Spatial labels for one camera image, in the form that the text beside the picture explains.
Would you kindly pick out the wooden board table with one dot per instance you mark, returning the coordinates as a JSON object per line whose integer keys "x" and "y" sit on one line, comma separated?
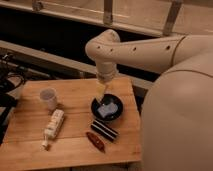
{"x": 22, "y": 150}

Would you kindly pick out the black white striped block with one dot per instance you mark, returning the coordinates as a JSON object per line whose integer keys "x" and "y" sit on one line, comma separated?
{"x": 104, "y": 130}

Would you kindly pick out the white tube bottle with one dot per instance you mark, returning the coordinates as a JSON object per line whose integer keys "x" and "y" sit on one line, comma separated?
{"x": 52, "y": 128}

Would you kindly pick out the black round bowl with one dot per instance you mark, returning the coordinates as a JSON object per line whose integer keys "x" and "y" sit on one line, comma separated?
{"x": 108, "y": 98}

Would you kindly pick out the translucent plastic cup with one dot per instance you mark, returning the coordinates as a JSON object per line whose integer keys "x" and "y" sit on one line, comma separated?
{"x": 48, "y": 96}

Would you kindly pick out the dark red oblong object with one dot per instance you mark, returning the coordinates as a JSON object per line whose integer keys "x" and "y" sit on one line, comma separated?
{"x": 96, "y": 141}

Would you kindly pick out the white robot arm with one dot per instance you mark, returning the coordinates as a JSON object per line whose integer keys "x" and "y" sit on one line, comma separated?
{"x": 177, "y": 112}

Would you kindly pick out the metal window frame rail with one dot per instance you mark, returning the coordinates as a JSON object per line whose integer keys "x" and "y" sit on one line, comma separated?
{"x": 151, "y": 17}

